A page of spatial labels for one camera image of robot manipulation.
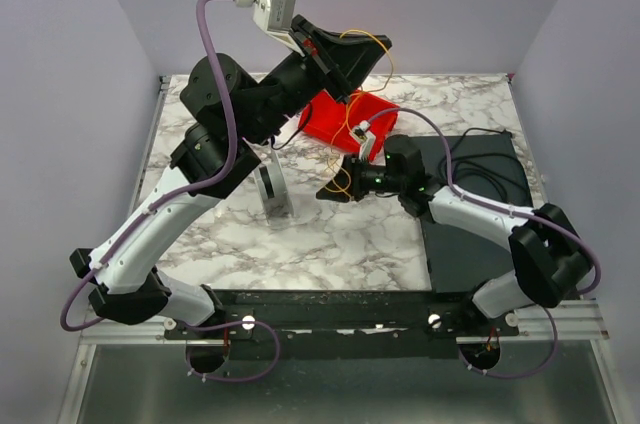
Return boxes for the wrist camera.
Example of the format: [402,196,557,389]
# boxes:
[235,0,304,56]
[350,120,376,162]

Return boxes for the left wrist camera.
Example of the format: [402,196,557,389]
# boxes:
[235,0,304,56]

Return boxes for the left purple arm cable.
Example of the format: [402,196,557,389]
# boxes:
[59,0,256,332]

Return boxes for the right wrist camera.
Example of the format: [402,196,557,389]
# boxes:
[350,120,376,162]

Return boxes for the white plastic cable spool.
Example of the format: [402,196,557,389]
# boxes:
[253,150,294,221]

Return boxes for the aluminium extrusion rail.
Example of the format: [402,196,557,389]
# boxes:
[80,299,610,346]

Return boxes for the red plastic bin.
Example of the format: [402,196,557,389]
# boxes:
[298,91,397,153]

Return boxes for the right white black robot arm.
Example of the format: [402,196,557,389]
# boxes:
[316,135,595,322]

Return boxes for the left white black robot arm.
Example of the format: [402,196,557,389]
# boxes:
[70,15,392,326]

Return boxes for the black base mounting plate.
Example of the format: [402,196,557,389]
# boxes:
[164,290,518,360]

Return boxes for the black flat box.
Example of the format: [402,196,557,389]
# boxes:
[420,131,534,293]

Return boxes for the thin yellow wire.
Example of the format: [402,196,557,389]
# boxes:
[324,28,396,195]

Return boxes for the black coiled cable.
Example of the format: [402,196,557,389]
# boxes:
[437,127,531,205]

